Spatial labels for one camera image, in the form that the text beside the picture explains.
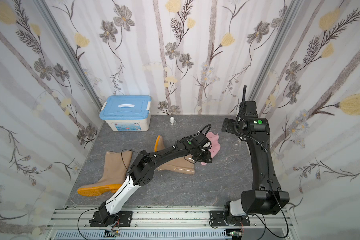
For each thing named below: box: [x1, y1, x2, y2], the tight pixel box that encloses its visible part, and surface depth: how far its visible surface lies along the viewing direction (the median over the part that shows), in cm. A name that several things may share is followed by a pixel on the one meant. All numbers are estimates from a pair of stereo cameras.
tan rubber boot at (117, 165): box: [77, 151, 133, 197], surface depth 89 cm
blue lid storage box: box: [99, 95, 152, 131], surface depth 104 cm
